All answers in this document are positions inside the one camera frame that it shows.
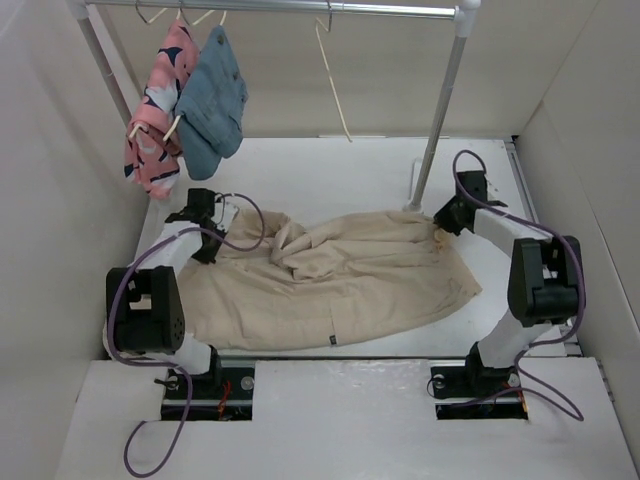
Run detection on beige trousers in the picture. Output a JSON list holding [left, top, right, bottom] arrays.
[[177, 209, 481, 351]]

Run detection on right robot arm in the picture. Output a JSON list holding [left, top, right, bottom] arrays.
[[431, 170, 584, 399]]

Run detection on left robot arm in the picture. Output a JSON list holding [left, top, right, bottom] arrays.
[[106, 188, 237, 397]]

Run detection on wooden hanger with denim shorts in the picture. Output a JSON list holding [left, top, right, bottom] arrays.
[[163, 1, 228, 143]]

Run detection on wooden hanger with pink shorts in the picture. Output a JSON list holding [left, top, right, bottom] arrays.
[[127, 0, 184, 146]]

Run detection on pink patterned shorts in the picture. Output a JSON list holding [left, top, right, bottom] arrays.
[[124, 19, 199, 199]]

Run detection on blue denim shorts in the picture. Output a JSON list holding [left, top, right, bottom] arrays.
[[177, 26, 249, 181]]

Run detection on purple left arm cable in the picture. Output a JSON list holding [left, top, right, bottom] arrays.
[[107, 192, 281, 478]]

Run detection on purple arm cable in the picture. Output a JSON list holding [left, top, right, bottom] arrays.
[[107, 192, 281, 478], [452, 149, 587, 424]]

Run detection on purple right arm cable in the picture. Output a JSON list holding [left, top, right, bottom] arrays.
[[452, 149, 587, 424]]

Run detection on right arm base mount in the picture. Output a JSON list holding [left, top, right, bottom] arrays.
[[427, 363, 529, 421]]

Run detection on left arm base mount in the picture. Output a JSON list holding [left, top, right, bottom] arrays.
[[155, 359, 255, 422]]

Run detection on metal clothes rack frame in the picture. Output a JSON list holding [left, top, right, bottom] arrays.
[[64, 0, 484, 214]]

